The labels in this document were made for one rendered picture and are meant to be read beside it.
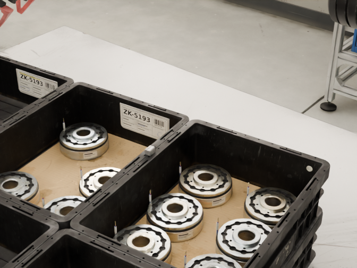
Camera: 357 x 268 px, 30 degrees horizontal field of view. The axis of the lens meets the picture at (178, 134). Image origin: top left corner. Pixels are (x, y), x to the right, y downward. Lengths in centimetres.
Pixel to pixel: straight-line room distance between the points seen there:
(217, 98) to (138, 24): 233
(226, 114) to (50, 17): 265
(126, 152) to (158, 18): 287
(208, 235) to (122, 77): 90
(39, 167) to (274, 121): 69
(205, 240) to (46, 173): 37
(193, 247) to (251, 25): 310
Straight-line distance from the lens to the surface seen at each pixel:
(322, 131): 178
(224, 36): 401
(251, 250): 114
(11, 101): 166
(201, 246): 119
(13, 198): 116
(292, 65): 372
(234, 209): 127
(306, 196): 116
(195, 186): 127
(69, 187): 134
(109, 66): 208
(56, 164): 141
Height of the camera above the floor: 162
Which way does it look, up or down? 32 degrees down
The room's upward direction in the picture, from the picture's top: straight up
